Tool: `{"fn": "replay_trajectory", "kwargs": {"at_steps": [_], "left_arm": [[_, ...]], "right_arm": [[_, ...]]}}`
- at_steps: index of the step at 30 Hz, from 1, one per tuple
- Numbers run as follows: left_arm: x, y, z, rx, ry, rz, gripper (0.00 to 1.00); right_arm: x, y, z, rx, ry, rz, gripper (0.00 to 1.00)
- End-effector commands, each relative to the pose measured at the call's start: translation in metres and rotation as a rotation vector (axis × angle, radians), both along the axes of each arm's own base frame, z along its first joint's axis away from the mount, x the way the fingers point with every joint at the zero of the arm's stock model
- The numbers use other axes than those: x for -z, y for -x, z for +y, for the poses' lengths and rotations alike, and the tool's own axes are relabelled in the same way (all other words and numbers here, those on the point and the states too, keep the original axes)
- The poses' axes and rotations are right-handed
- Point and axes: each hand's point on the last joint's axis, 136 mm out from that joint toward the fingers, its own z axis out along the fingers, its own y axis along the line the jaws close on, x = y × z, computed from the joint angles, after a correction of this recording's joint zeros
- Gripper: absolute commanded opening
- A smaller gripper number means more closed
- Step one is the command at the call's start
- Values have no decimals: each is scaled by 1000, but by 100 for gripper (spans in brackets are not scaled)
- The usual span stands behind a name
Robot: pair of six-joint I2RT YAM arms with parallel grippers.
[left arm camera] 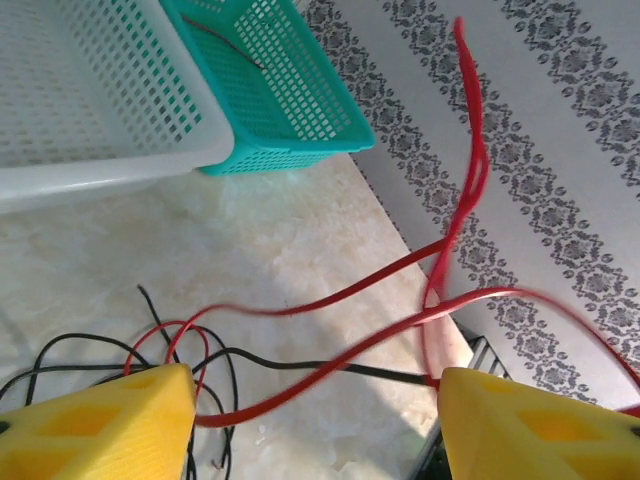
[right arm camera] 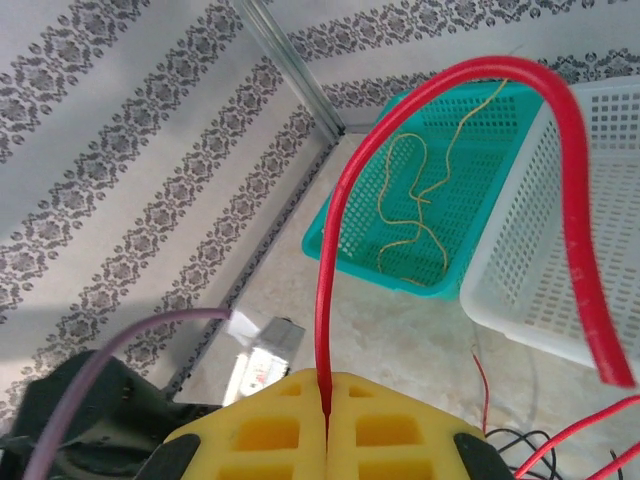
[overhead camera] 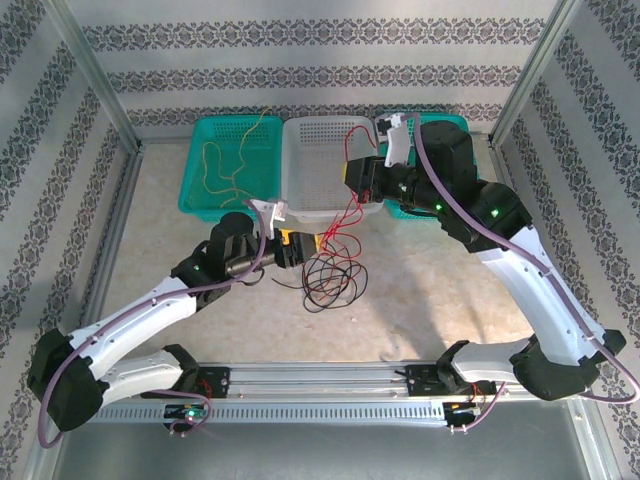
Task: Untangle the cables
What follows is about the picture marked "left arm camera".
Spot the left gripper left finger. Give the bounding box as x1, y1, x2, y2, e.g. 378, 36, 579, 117
0, 363, 197, 480

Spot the white plastic basket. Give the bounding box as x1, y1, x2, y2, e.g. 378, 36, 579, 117
0, 0, 236, 216

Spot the teal plastic basket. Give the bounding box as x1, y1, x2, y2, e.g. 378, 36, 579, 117
159, 0, 377, 177

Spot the red wire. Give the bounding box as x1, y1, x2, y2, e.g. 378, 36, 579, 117
178, 13, 266, 71
193, 287, 640, 429
422, 16, 490, 386
164, 237, 451, 369
122, 323, 210, 401

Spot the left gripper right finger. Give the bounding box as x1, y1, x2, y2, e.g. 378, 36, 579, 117
438, 366, 640, 480

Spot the black wire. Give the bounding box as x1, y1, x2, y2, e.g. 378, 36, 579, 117
136, 283, 182, 369
192, 347, 441, 389
0, 333, 166, 401
187, 327, 239, 480

